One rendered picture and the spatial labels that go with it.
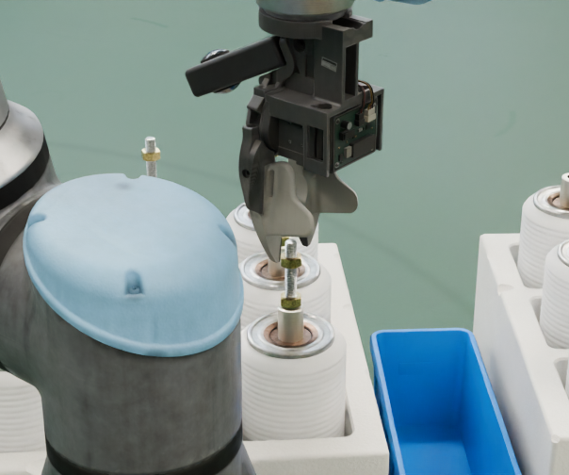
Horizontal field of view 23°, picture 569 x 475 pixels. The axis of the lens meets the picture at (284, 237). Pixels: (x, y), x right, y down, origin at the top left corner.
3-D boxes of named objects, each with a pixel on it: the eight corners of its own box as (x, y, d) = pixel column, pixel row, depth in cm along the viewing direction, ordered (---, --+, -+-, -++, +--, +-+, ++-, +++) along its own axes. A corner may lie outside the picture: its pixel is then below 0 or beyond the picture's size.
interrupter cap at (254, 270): (317, 295, 125) (317, 288, 124) (235, 291, 125) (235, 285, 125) (322, 256, 131) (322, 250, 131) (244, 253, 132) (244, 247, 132)
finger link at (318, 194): (348, 262, 112) (340, 165, 107) (292, 241, 116) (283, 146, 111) (371, 244, 114) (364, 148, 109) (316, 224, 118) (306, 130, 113)
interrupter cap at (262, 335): (352, 343, 117) (352, 336, 117) (281, 371, 113) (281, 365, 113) (299, 308, 123) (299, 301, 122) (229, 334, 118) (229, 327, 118)
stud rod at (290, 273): (299, 319, 117) (299, 239, 114) (293, 324, 116) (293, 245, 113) (288, 316, 118) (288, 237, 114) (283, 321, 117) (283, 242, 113)
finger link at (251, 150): (249, 218, 108) (258, 109, 105) (234, 212, 109) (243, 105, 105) (286, 205, 111) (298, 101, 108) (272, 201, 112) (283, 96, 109)
